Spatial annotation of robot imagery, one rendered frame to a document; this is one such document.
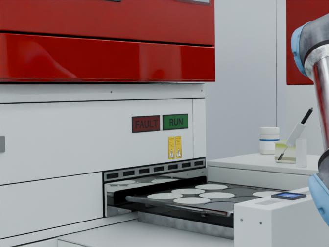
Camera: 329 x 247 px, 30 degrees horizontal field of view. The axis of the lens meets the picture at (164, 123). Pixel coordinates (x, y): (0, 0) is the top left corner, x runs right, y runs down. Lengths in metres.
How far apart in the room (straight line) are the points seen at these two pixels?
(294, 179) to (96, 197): 0.58
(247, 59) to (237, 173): 2.85
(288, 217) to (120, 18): 0.74
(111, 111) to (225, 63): 2.86
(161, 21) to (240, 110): 2.91
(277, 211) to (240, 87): 3.46
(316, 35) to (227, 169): 0.75
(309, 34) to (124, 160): 0.68
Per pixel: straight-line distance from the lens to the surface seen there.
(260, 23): 4.93
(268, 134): 2.21
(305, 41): 1.39
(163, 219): 1.73
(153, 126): 1.85
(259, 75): 4.89
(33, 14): 1.53
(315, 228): 1.39
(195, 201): 1.67
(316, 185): 1.11
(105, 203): 1.74
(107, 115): 1.73
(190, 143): 1.98
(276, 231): 1.26
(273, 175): 1.89
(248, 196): 1.74
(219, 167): 2.02
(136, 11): 1.75
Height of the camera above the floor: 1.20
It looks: 3 degrees down
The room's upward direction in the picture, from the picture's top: 1 degrees counter-clockwise
